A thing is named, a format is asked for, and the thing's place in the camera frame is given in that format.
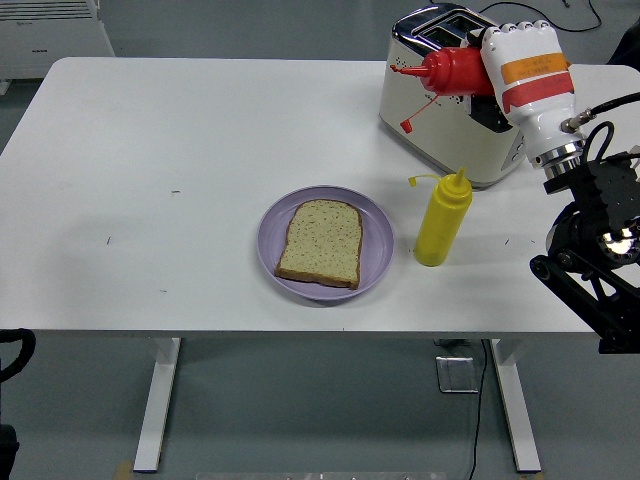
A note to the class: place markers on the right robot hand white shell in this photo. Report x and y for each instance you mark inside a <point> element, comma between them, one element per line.
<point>535,85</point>

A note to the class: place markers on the red squeeze bottle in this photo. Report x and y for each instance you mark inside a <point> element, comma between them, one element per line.
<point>455,70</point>

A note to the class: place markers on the slice of bread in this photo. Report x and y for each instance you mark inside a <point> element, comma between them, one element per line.
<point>320,245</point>

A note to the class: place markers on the person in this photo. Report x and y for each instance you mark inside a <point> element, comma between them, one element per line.
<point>627,47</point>

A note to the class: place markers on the cream and chrome toaster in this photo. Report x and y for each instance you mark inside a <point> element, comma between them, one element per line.
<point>450,145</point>

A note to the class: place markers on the yellow squeeze bottle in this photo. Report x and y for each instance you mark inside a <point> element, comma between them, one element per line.
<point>442,220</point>

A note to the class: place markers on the purple round plate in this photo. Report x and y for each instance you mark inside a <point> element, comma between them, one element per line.
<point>375,240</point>

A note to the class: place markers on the metal floor socket plate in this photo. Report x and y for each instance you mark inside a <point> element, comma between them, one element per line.
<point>457,375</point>

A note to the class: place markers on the white table leg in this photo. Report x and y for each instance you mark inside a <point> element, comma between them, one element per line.
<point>157,400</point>
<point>517,410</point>

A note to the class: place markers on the white floor appliance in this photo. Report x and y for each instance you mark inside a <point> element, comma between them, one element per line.
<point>50,40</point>

